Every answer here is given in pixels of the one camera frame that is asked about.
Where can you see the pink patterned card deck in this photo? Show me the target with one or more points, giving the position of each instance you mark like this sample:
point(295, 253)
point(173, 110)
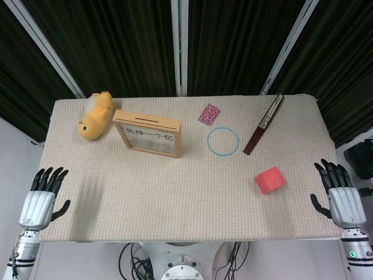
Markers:
point(209, 114)

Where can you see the yellow plush toy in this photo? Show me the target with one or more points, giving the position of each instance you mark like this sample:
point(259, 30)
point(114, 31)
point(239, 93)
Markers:
point(93, 122)

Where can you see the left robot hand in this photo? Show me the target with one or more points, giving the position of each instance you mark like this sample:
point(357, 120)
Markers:
point(36, 207)

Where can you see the black pleated curtain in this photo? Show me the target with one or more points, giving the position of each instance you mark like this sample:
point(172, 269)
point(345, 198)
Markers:
point(23, 73)
point(116, 52)
point(344, 73)
point(233, 46)

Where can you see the red foam block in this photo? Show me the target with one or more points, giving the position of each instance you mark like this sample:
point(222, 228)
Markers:
point(269, 181)

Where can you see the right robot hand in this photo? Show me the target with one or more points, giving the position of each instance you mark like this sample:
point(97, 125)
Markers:
point(346, 205)

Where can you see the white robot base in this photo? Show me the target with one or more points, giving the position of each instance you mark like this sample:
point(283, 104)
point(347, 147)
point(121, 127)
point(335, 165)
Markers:
point(180, 259)

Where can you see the beige woven tablecloth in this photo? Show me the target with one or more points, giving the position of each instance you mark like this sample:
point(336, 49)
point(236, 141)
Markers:
point(189, 204)

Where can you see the wooden frame coin box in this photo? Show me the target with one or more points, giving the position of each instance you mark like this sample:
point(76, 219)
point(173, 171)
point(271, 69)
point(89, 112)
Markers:
point(145, 119)

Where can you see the white metal frame post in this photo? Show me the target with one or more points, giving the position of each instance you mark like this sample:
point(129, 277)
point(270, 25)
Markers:
point(175, 43)
point(290, 43)
point(45, 43)

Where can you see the dark red folded fan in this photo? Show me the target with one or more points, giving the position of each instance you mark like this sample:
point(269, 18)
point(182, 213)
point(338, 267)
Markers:
point(256, 138)

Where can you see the black equipment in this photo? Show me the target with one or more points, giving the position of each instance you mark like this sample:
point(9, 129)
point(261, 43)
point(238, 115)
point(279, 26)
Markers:
point(360, 157)

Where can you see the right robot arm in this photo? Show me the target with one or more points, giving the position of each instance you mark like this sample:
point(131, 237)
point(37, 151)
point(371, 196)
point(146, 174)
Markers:
point(354, 253)

